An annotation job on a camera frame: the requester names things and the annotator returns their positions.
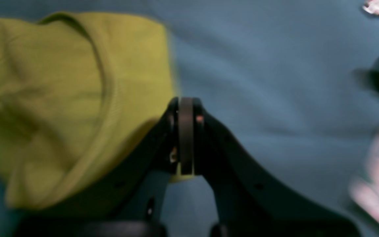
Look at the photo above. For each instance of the olive green t-shirt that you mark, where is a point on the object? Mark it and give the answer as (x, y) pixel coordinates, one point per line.
(77, 92)

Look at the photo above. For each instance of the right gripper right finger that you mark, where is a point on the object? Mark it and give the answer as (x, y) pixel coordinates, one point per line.
(250, 201)

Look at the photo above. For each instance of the blue table cloth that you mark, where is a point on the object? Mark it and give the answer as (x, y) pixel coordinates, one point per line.
(281, 74)

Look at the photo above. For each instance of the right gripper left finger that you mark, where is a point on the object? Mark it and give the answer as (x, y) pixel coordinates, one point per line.
(127, 202)

